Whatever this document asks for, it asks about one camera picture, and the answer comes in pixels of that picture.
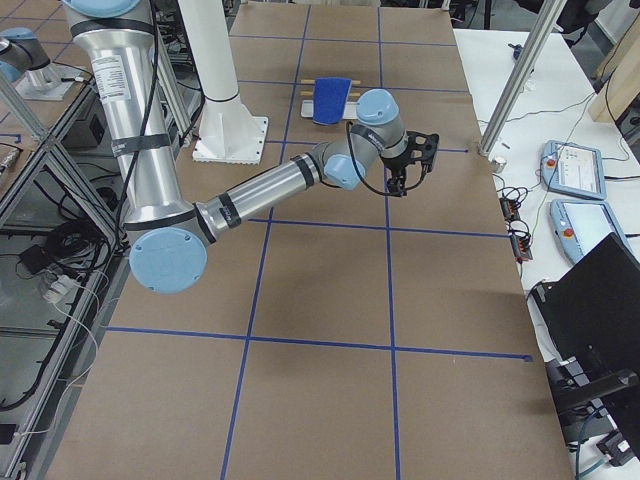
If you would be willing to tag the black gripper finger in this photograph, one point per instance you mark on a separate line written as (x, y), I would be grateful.
(402, 191)
(392, 187)

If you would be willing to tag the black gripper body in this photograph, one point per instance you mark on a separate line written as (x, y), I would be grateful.
(396, 165)

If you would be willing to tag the blue grey towel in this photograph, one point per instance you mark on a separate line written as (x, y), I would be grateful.
(330, 96)

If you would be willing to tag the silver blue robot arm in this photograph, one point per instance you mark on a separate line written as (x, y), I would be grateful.
(170, 235)
(22, 55)

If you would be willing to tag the wooden towel rack white base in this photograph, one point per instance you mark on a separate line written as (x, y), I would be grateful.
(307, 107)

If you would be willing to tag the small silver cylinder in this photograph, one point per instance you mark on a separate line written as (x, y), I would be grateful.
(498, 164)

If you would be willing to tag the black orange electronics board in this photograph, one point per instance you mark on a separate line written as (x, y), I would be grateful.
(517, 229)

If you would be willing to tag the upper blue teach pendant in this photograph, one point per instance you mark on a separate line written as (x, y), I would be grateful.
(573, 170)

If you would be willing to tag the blue teach pendant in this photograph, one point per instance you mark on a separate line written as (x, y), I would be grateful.
(573, 170)
(580, 225)

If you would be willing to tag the lower blue teach pendant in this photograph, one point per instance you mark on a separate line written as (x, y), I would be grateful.
(580, 225)

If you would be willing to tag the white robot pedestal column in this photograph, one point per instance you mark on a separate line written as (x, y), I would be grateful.
(228, 132)

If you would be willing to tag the aluminium frame post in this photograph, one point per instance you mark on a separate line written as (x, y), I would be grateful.
(549, 13)

